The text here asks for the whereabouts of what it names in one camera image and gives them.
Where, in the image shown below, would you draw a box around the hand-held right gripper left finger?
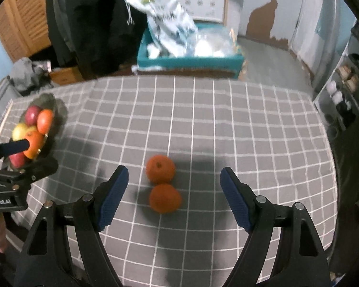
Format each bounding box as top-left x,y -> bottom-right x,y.
15,165 -> 130,287

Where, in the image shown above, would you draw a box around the clear plastic bag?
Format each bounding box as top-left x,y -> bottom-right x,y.
194,27 -> 239,57

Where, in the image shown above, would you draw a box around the white printed plastic bag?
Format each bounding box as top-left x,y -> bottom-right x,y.
117,0 -> 199,59

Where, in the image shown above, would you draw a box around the dark cloth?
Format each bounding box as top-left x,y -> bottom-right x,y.
328,96 -> 359,277

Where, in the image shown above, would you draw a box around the red apple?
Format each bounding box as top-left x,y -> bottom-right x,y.
10,152 -> 27,169
24,105 -> 41,126

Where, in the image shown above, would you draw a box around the grey grid tablecloth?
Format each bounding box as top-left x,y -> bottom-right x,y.
0,76 -> 338,287

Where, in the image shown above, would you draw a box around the wooden louvered door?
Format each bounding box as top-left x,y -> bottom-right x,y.
0,0 -> 53,63

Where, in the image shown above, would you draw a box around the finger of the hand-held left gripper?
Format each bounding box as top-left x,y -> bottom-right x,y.
0,139 -> 30,167
19,156 -> 59,183

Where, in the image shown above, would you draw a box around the teal cardboard box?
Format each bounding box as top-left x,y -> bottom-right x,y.
137,21 -> 246,80

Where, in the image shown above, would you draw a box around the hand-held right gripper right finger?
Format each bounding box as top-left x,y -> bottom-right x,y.
220,167 -> 330,287

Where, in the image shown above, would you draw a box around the white cabinet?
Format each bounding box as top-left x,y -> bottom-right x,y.
176,0 -> 228,23

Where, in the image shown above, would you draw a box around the wooden stool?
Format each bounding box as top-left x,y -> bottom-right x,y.
49,67 -> 84,85

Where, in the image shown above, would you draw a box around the grey hooded sweater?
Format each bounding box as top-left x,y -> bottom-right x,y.
10,57 -> 53,97

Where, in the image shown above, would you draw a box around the orange tangerine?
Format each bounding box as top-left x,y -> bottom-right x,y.
36,109 -> 54,134
23,131 -> 45,160
149,183 -> 182,214
146,155 -> 176,185

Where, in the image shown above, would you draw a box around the shoe rack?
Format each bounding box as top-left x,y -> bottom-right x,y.
313,21 -> 359,139

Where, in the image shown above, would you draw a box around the black coat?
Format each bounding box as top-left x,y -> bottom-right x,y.
45,0 -> 147,81

